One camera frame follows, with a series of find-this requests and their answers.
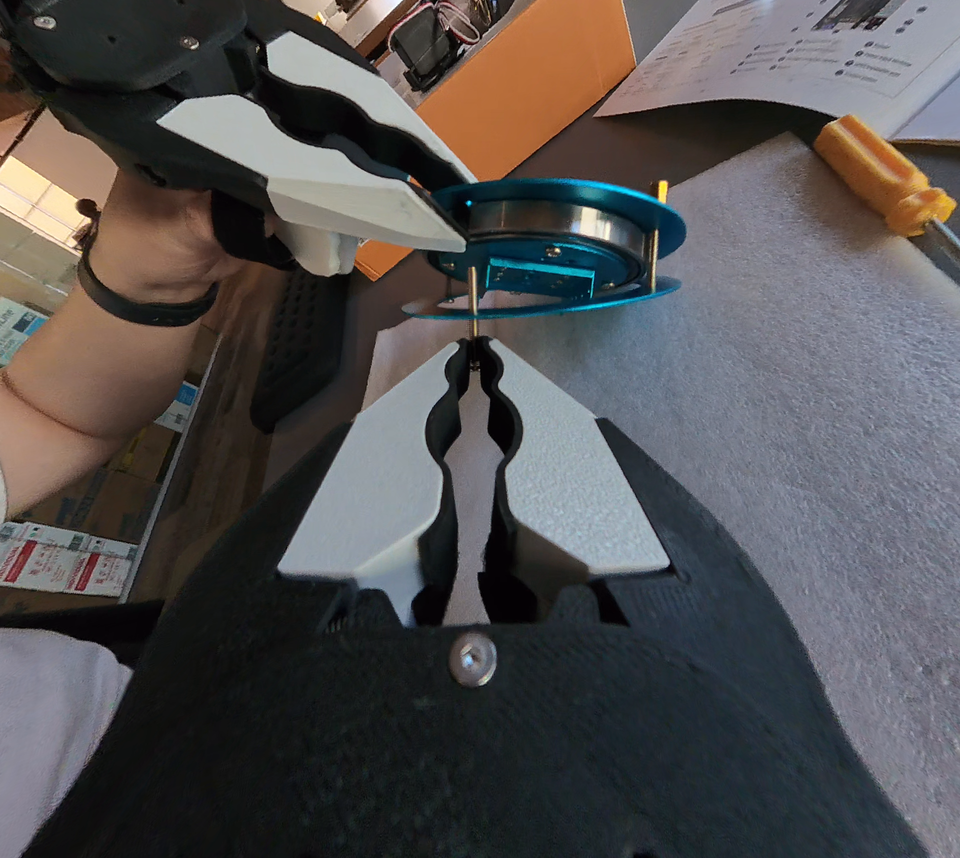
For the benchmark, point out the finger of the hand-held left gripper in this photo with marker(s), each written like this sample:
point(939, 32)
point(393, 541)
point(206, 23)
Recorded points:
point(353, 100)
point(330, 205)

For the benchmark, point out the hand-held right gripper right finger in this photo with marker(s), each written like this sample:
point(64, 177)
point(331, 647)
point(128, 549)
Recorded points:
point(585, 498)

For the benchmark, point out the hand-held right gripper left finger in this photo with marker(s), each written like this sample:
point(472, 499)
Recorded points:
point(360, 498)

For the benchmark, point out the brass standoff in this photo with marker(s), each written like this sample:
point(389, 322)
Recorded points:
point(659, 235)
point(474, 303)

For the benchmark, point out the orange cardboard box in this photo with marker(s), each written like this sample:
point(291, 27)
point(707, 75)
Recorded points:
point(525, 78)

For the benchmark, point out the blue disc with bearing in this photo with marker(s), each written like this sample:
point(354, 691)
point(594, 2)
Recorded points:
point(540, 220)

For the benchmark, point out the blue round metal base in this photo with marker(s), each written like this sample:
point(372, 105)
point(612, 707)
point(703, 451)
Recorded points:
point(630, 205)

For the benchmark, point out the person's left forearm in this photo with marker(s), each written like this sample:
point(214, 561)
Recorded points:
point(75, 393)

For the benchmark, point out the dark grey desk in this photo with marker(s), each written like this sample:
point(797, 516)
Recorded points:
point(705, 130)

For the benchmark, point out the person's left hand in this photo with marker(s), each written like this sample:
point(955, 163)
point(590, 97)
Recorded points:
point(150, 243)

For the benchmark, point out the black ribbed object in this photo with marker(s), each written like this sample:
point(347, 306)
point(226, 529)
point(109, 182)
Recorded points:
point(308, 348)

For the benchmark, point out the white foam sheet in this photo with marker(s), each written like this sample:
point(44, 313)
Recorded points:
point(780, 498)

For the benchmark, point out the black wristband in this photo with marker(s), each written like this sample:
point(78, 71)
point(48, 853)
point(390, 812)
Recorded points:
point(135, 310)

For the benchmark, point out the printed instruction booklet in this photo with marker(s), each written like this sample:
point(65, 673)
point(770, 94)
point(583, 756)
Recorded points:
point(810, 18)

